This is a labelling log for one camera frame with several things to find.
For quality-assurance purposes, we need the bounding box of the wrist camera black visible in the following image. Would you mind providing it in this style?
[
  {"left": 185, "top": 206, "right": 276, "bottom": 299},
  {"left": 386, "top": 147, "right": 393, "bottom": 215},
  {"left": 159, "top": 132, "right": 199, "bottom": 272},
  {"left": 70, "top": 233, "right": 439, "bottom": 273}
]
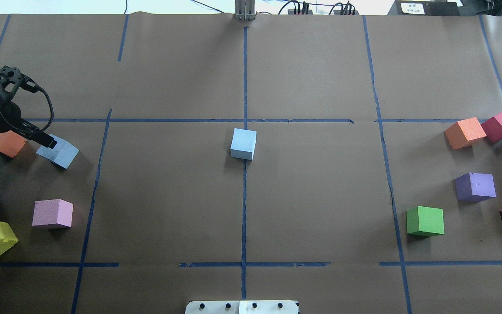
[{"left": 0, "top": 66, "right": 43, "bottom": 103}]

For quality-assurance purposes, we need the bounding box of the pink foam block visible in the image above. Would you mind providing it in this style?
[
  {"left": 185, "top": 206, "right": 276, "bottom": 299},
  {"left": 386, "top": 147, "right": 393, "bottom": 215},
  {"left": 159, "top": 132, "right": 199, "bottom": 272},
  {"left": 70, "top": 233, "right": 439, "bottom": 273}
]
[{"left": 31, "top": 199, "right": 74, "bottom": 229}]

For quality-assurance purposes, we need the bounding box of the red foam block near orange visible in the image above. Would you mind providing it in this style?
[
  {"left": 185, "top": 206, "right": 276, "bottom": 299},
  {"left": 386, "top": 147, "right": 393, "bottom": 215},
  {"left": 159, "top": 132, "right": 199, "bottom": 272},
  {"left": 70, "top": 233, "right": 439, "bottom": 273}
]
[{"left": 481, "top": 112, "right": 502, "bottom": 143}]

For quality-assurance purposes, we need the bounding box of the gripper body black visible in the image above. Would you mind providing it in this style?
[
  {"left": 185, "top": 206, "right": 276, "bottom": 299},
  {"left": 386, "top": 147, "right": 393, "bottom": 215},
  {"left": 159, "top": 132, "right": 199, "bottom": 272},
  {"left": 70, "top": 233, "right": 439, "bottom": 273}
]
[{"left": 0, "top": 102, "right": 30, "bottom": 139}]

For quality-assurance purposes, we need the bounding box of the green foam block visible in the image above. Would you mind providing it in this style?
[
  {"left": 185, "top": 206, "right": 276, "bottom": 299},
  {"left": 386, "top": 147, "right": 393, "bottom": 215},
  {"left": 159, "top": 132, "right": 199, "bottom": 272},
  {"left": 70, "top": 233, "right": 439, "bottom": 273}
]
[{"left": 406, "top": 206, "right": 445, "bottom": 237}]

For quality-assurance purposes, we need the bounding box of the purple foam block right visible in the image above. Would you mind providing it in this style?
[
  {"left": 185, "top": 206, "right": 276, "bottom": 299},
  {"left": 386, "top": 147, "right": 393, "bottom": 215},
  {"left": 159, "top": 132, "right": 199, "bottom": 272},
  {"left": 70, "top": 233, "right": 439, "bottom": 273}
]
[{"left": 454, "top": 172, "right": 496, "bottom": 202}]

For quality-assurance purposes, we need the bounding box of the light blue foam block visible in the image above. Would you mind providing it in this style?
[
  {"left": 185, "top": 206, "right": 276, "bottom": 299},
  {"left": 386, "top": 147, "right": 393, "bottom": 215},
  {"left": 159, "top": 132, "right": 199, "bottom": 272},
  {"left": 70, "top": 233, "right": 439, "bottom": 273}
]
[
  {"left": 36, "top": 133, "right": 79, "bottom": 169},
  {"left": 230, "top": 128, "right": 257, "bottom": 160}
]

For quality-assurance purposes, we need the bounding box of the orange foam block left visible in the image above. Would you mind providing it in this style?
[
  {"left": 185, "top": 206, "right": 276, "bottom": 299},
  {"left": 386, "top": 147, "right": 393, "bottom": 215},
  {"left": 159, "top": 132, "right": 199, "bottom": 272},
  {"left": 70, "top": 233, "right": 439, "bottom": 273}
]
[{"left": 0, "top": 131, "right": 27, "bottom": 158}]

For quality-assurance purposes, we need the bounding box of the orange foam block right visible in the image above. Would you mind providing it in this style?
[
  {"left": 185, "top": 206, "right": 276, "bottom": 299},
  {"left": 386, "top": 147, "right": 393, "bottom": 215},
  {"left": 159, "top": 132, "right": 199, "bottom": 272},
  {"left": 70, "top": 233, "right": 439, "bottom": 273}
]
[{"left": 444, "top": 117, "right": 487, "bottom": 150}]

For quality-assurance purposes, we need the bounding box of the aluminium frame post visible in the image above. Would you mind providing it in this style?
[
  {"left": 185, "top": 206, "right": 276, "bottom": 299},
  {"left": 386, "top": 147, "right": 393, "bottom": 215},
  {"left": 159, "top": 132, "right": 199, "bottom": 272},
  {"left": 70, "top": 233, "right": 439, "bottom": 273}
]
[{"left": 234, "top": 0, "right": 256, "bottom": 20}]

